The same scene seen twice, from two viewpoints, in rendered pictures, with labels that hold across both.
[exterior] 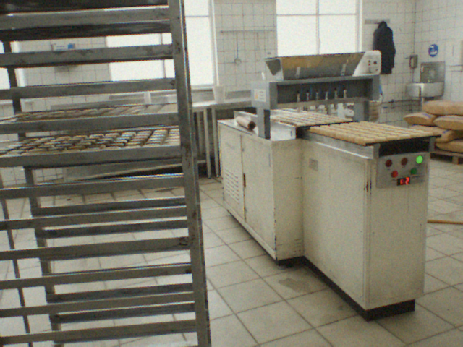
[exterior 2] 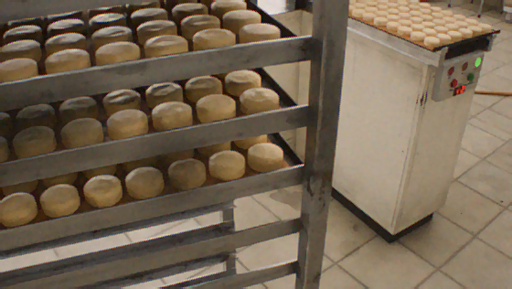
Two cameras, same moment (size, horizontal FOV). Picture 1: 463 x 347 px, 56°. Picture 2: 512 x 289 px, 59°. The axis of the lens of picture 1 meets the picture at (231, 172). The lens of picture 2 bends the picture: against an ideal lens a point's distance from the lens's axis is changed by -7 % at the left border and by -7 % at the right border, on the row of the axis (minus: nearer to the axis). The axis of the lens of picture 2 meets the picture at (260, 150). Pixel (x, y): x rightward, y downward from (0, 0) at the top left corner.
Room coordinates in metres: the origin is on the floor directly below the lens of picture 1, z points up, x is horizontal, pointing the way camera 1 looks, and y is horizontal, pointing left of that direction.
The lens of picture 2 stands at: (0.71, 0.35, 1.43)
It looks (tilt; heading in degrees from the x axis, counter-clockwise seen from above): 33 degrees down; 342
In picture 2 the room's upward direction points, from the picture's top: straight up
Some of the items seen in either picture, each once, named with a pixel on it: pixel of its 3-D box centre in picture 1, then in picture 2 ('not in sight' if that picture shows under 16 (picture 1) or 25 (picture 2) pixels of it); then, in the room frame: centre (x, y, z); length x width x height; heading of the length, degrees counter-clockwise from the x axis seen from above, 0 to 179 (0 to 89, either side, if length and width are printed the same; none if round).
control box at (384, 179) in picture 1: (401, 170); (458, 75); (1.92, -0.77, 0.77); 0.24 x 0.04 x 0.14; 105
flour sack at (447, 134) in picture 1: (435, 131); not in sight; (5.57, -2.67, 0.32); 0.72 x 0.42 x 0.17; 25
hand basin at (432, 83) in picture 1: (427, 81); not in sight; (6.55, -2.98, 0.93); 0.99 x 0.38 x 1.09; 21
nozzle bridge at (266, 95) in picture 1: (314, 105); not in sight; (2.76, -0.55, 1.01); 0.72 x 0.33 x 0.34; 105
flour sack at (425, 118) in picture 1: (433, 117); not in sight; (5.90, -2.79, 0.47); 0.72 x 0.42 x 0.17; 111
